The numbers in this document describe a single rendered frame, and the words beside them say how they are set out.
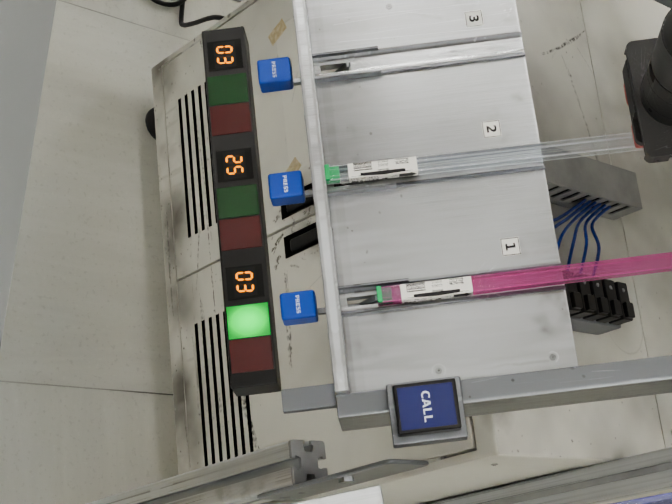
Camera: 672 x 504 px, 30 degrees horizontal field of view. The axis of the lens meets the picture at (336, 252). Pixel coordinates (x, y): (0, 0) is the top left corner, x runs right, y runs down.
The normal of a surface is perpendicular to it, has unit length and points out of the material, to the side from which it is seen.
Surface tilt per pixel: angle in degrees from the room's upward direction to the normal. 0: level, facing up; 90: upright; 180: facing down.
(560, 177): 0
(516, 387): 46
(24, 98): 0
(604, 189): 0
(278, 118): 90
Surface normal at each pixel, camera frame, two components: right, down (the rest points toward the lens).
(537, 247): -0.06, -0.31
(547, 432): 0.67, -0.30
